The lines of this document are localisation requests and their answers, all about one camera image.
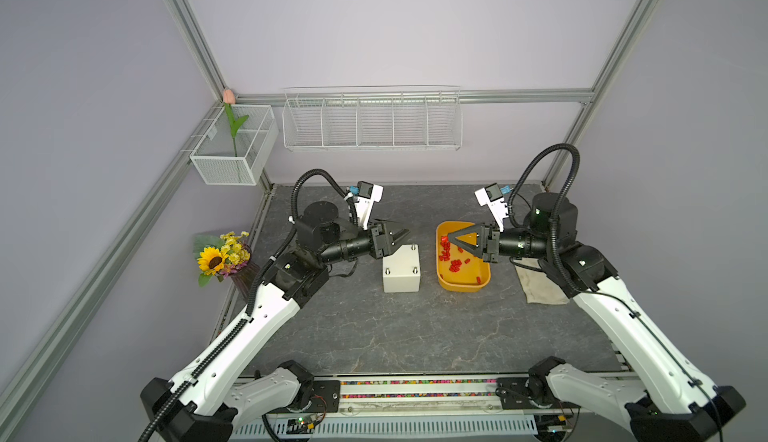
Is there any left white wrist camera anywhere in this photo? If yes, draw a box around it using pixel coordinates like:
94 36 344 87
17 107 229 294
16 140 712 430
348 181 383 230

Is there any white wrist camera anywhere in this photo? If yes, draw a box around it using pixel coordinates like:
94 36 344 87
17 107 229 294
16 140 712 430
348 181 383 230
474 183 511 231

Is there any small white mesh basket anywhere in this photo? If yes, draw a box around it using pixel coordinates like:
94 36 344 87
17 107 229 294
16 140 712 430
190 104 279 186

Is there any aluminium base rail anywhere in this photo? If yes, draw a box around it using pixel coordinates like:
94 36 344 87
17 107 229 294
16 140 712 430
270 374 577 417

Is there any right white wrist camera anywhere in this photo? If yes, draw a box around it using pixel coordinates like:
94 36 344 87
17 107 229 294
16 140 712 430
474 183 511 231

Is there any beige cloth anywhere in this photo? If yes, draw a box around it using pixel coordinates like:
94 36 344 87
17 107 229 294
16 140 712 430
511 258 569 305

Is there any yellow plastic tray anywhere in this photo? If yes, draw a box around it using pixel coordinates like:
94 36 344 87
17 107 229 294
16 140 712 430
436 221 491 293

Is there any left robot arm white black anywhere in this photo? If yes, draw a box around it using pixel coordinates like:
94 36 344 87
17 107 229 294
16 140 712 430
139 168 409 441

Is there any sunflower bouquet in vase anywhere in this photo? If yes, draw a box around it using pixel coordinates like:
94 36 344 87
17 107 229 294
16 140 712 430
193 231 260 299

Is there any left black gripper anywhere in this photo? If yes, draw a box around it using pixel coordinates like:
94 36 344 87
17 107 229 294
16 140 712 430
320 218 415 266

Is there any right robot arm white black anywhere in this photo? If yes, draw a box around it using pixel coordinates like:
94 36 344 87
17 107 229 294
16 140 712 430
444 143 746 441

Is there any long white wire basket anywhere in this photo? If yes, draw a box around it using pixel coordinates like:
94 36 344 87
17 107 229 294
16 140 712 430
282 86 463 151

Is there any artificial pink tulip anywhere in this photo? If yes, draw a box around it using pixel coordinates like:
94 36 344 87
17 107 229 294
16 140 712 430
222 88 249 157

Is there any white box with screws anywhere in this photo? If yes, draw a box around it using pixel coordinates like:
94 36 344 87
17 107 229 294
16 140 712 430
382 243 421 293

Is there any red sleeves pile in tray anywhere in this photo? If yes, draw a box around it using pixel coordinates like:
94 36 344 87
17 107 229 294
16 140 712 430
437 235 484 286

